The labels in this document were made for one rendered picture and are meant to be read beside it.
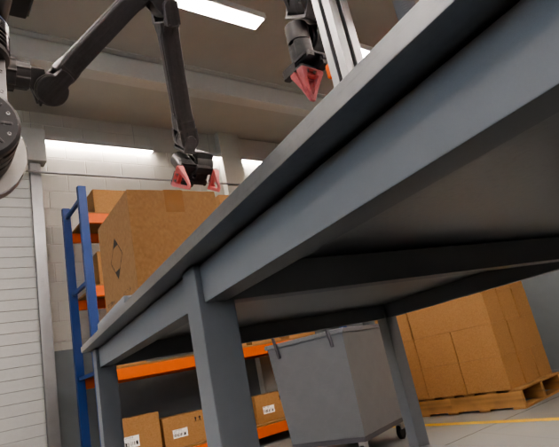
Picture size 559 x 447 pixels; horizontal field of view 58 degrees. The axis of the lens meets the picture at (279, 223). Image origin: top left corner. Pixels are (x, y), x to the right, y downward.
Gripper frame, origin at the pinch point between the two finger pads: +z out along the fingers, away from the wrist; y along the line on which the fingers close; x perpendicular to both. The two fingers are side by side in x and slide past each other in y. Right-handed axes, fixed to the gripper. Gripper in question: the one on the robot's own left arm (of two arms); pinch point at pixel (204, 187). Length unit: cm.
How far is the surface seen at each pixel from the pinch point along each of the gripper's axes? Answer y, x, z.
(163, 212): -18.0, 0.8, 14.7
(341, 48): -11, -51, 48
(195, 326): -34, -7, 66
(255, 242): -36, -29, 75
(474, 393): 295, 163, -8
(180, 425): 127, 288, -131
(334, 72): -10, -47, 48
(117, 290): -25.2, 23.9, 15.7
